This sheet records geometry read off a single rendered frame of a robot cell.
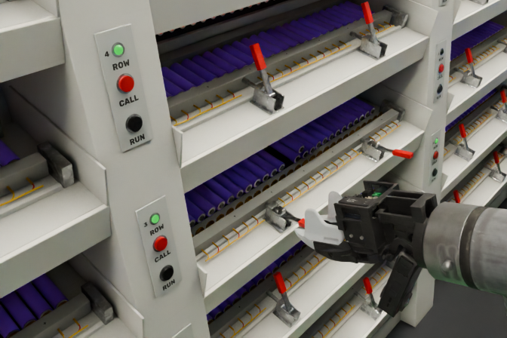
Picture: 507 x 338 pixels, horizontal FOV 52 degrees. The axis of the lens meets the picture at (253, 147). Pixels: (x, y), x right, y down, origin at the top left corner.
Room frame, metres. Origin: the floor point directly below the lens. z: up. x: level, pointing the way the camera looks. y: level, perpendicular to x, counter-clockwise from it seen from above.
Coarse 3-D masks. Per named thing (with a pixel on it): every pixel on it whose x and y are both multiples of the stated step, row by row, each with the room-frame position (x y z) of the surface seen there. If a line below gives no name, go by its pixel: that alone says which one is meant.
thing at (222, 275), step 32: (384, 96) 1.01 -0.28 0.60; (352, 128) 0.94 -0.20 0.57; (416, 128) 0.95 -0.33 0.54; (352, 160) 0.84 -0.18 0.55; (384, 160) 0.84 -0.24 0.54; (320, 192) 0.74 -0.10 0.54; (352, 192) 0.78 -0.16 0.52; (256, 224) 0.66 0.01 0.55; (224, 256) 0.60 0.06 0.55; (256, 256) 0.60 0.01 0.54; (224, 288) 0.56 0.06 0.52
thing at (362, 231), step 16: (368, 192) 0.57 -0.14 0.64; (384, 192) 0.55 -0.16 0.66; (400, 192) 0.54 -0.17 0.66; (416, 192) 0.53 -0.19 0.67; (336, 208) 0.55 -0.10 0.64; (352, 208) 0.53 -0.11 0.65; (368, 208) 0.52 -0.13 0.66; (384, 208) 0.53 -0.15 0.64; (400, 208) 0.52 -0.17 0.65; (416, 208) 0.49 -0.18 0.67; (432, 208) 0.50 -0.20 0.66; (352, 224) 0.54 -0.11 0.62; (368, 224) 0.52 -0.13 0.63; (384, 224) 0.52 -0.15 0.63; (400, 224) 0.50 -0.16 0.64; (416, 224) 0.49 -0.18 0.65; (352, 240) 0.54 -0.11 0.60; (368, 240) 0.52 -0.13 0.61; (384, 240) 0.52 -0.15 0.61; (400, 240) 0.51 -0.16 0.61; (416, 240) 0.47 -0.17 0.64; (368, 256) 0.51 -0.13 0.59; (384, 256) 0.51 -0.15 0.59; (416, 256) 0.47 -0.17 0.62
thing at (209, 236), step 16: (368, 128) 0.90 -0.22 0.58; (336, 144) 0.84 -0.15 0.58; (352, 144) 0.85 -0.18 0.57; (320, 160) 0.80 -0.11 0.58; (336, 160) 0.83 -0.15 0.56; (288, 176) 0.75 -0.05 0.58; (304, 176) 0.75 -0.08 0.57; (272, 192) 0.71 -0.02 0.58; (288, 192) 0.73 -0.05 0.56; (304, 192) 0.73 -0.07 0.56; (240, 208) 0.67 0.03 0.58; (256, 208) 0.67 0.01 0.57; (224, 224) 0.63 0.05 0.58; (240, 224) 0.65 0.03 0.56; (192, 240) 0.60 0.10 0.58; (208, 240) 0.60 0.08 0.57; (208, 256) 0.59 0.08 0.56
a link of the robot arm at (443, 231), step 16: (448, 208) 0.48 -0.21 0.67; (464, 208) 0.47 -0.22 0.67; (432, 224) 0.47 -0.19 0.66; (448, 224) 0.46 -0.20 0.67; (464, 224) 0.45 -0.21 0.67; (432, 240) 0.46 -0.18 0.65; (448, 240) 0.44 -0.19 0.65; (432, 256) 0.45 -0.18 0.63; (448, 256) 0.44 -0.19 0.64; (432, 272) 0.45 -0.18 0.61; (448, 272) 0.44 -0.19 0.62
